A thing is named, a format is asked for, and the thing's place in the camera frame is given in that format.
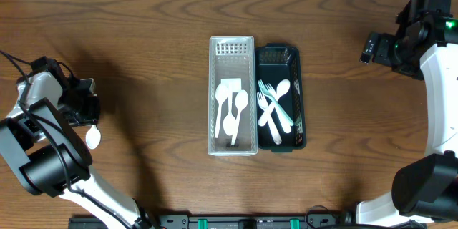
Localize white plastic spoon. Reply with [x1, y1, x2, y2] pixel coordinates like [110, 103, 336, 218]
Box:
[85, 125, 102, 150]
[223, 84, 235, 136]
[231, 90, 249, 146]
[258, 79, 293, 127]
[215, 83, 228, 138]

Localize white plastic fork slanted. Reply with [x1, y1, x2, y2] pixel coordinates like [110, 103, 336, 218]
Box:
[257, 92, 282, 145]

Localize white plastic fork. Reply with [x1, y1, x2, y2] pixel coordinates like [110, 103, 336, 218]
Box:
[258, 79, 293, 126]
[275, 79, 292, 134]

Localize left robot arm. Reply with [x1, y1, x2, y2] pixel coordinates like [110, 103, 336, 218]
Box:
[1, 57, 154, 228]

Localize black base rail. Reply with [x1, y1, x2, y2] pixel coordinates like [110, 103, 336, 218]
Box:
[67, 205, 427, 229]

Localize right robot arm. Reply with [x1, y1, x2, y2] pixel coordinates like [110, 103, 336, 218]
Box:
[354, 0, 457, 228]

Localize black plastic mesh tray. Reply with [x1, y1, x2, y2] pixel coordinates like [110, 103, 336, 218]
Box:
[255, 43, 306, 152]

